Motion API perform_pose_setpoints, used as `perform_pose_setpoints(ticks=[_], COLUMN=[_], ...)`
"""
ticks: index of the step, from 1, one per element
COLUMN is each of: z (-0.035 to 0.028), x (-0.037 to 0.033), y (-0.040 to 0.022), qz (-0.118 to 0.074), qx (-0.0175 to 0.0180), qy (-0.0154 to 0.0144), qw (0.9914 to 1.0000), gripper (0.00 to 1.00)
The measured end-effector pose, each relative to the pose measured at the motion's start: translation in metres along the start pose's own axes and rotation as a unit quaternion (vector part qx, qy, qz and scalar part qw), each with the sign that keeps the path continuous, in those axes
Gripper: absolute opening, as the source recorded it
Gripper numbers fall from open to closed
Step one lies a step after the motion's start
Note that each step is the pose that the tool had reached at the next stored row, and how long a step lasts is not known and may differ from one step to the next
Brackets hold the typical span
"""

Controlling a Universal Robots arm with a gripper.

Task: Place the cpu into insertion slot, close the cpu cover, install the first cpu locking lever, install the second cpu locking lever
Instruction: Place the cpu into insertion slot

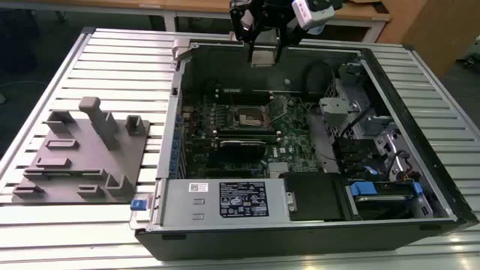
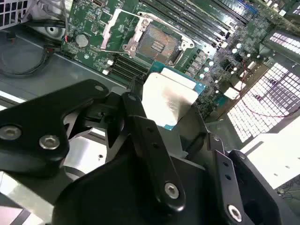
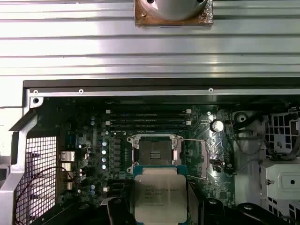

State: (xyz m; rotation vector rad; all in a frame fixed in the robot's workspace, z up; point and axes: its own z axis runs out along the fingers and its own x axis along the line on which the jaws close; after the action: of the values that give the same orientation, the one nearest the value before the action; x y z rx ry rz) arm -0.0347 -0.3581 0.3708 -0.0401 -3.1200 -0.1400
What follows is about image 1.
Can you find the silver CPU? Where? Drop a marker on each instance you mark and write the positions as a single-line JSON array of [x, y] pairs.
[[263, 57]]

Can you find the green motherboard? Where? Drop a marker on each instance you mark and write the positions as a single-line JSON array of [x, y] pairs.
[[300, 140]]

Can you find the grey power supply unit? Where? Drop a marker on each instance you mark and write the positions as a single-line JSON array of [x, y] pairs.
[[180, 202]]

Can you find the CPU socket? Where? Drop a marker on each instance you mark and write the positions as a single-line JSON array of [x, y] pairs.
[[249, 119]]

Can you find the black graphics card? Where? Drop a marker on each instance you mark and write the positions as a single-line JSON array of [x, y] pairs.
[[240, 153]]

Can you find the wooden desk white frame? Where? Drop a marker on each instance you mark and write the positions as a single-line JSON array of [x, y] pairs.
[[360, 15], [93, 3]]

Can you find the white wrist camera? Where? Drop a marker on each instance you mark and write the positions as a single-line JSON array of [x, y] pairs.
[[311, 14]]

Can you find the silver chipset heatsink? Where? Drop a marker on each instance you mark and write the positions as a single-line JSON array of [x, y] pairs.
[[277, 167]]

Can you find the hard disk in blue carrier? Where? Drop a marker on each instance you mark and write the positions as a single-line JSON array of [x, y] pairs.
[[361, 188]]

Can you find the wooden cabinet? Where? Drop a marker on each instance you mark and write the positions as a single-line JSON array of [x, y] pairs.
[[431, 28]]

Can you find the blue case latch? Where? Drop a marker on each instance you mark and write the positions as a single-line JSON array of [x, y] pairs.
[[137, 204]]

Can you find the black plastic block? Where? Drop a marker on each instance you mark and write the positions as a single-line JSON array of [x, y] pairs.
[[356, 153]]

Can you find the black PC case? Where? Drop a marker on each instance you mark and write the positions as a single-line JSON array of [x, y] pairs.
[[263, 244]]

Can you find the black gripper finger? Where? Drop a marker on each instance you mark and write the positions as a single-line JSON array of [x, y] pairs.
[[293, 33], [255, 33]]

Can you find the black plastic shroud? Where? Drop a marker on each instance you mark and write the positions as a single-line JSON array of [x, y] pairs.
[[315, 197]]

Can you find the grey parts rack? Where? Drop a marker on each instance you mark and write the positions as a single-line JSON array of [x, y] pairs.
[[85, 157]]

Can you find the metal drive cage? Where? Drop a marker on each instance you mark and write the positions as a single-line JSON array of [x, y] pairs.
[[347, 71]]

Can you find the silver metal bracket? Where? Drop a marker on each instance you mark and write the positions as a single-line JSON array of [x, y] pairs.
[[333, 111]]

